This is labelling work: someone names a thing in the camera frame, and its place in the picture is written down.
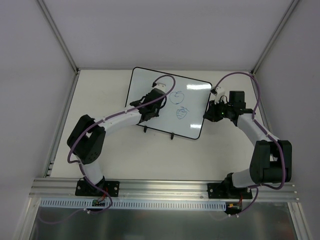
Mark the white whiteboard black frame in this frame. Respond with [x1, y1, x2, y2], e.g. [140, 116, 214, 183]
[125, 67, 212, 140]

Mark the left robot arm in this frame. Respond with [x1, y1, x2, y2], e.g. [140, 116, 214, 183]
[67, 83, 167, 197]

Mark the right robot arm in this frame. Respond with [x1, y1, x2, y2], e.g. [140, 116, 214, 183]
[203, 87, 292, 199]

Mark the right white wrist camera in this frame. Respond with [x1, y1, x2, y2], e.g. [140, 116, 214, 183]
[210, 86, 225, 104]

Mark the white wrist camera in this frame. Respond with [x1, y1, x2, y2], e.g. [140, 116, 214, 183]
[152, 81, 167, 92]
[210, 86, 225, 104]

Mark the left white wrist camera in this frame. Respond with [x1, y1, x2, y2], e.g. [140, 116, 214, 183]
[152, 81, 167, 92]

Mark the aluminium side rail right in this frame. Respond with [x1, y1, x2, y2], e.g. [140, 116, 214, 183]
[255, 70, 290, 140]

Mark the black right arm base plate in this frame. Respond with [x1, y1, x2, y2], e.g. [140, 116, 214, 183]
[207, 182, 253, 200]

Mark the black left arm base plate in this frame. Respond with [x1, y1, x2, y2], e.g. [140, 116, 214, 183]
[75, 178, 120, 197]

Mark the aluminium corner post left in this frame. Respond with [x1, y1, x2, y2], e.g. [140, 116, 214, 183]
[35, 0, 79, 74]

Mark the aluminium corner post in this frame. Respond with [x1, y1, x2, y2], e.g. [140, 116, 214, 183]
[250, 0, 301, 75]
[35, 0, 79, 74]

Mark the white slotted cable duct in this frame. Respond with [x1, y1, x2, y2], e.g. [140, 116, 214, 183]
[39, 198, 227, 212]

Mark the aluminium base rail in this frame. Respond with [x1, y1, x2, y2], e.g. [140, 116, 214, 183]
[28, 177, 300, 203]

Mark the aluminium corner post right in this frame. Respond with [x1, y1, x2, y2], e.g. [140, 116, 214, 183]
[250, 0, 301, 75]

